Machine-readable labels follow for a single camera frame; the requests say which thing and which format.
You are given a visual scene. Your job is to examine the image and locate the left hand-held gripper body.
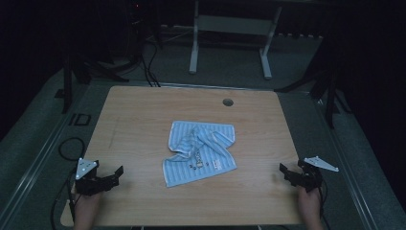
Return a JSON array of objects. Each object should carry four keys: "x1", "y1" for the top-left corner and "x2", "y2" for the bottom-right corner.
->
[{"x1": 74, "y1": 157, "x2": 107, "y2": 196}]

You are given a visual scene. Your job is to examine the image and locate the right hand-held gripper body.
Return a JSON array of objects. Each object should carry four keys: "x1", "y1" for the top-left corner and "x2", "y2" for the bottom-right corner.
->
[{"x1": 296, "y1": 155, "x2": 340, "y2": 194}]

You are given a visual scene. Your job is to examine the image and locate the long black floor cable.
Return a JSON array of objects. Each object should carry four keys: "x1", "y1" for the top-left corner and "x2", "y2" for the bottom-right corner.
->
[{"x1": 50, "y1": 167, "x2": 79, "y2": 230}]

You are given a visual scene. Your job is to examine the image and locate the black looped floor cable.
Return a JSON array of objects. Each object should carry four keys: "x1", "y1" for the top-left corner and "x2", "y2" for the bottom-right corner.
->
[{"x1": 57, "y1": 136, "x2": 87, "y2": 162}]

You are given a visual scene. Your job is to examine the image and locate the white metal table frame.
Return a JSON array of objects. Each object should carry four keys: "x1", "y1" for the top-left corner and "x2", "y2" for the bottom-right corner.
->
[{"x1": 188, "y1": 0, "x2": 283, "y2": 81}]

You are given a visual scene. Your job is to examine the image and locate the person's left hand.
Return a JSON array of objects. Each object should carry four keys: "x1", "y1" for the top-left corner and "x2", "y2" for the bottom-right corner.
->
[{"x1": 70, "y1": 183, "x2": 103, "y2": 219}]

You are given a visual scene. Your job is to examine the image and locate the blue striped towel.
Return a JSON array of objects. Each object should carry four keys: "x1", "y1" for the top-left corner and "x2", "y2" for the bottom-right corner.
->
[{"x1": 161, "y1": 120, "x2": 238, "y2": 189}]

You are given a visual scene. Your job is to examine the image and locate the black metal stand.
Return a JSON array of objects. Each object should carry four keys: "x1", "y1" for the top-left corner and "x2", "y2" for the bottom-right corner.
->
[
  {"x1": 54, "y1": 52, "x2": 130, "y2": 115},
  {"x1": 273, "y1": 32, "x2": 352, "y2": 129}
]

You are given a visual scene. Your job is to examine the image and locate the person's right hand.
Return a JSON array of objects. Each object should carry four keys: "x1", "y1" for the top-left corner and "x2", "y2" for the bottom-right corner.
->
[{"x1": 298, "y1": 186, "x2": 324, "y2": 219}]

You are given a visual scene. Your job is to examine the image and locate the black hanging cables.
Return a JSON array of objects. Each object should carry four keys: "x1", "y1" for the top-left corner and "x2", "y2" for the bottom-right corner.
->
[{"x1": 139, "y1": 39, "x2": 162, "y2": 88}]

